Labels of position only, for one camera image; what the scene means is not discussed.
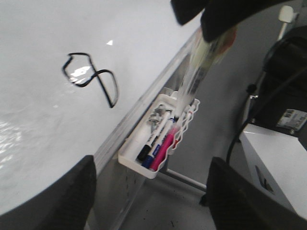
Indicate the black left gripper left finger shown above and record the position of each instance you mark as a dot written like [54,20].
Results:
[65,205]

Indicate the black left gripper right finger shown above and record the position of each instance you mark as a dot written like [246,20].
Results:
[235,204]

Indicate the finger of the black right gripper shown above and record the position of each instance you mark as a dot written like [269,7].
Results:
[221,15]
[186,10]

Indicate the red round magnet with tape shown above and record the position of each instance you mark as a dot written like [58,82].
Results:
[228,39]

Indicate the white black-tipped whiteboard marker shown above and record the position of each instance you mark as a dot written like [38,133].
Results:
[202,57]

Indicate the black robot base unit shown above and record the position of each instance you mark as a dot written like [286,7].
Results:
[287,110]

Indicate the white box with black logo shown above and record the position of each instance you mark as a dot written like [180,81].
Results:
[278,166]

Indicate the white plastic marker tray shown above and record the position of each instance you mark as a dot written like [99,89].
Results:
[128,153]

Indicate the pink marker in tray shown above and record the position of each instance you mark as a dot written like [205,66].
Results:
[165,145]

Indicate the blue capped marker in tray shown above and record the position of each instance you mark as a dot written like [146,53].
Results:
[153,152]

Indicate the black capped marker in tray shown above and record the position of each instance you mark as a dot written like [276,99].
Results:
[152,139]

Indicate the metal binder clips in tray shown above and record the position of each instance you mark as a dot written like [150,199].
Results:
[156,116]

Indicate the white wall bracket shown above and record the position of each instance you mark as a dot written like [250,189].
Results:
[287,16]

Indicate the white whiteboard with aluminium frame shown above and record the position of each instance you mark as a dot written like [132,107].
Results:
[70,70]

